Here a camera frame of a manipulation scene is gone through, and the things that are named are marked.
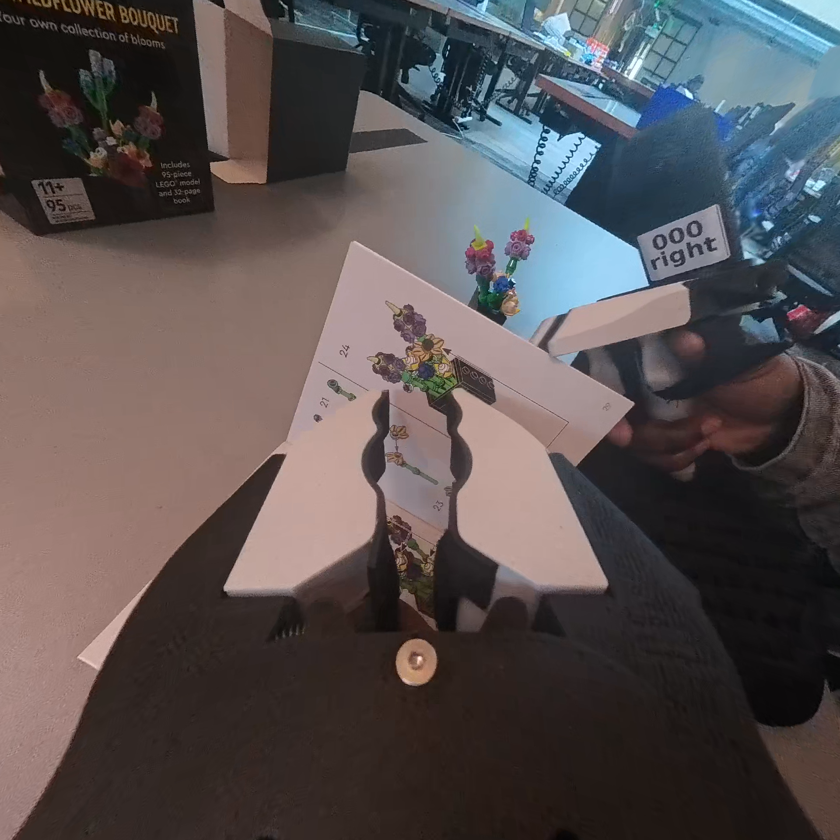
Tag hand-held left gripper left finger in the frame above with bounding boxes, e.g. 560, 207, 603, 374
224, 389, 401, 634

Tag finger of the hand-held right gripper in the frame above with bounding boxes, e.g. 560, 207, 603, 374
543, 284, 697, 359
529, 280, 685, 350

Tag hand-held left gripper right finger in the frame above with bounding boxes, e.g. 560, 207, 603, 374
434, 388, 610, 634

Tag lego flower bouquet model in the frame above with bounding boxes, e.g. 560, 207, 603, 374
465, 217, 536, 326

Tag white lego instruction booklet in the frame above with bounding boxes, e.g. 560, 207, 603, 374
77, 241, 634, 670

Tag person's right forearm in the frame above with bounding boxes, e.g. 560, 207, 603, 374
722, 357, 840, 559

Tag black lego set box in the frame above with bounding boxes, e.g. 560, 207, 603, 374
0, 0, 216, 236

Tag person's right hand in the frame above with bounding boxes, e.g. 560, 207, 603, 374
607, 328, 803, 475

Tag blue container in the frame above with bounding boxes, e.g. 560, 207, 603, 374
635, 82, 698, 129

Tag brown top background table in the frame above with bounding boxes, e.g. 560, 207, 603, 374
535, 73, 643, 198

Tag person's black pants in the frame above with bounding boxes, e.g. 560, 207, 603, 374
577, 453, 840, 726

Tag long background desk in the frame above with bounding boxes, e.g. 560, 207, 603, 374
407, 0, 549, 126

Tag black office chair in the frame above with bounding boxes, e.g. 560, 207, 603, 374
357, 13, 437, 93

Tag open black cardboard box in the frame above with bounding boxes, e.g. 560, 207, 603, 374
209, 0, 367, 186

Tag black coiled cable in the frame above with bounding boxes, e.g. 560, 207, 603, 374
528, 121, 592, 198

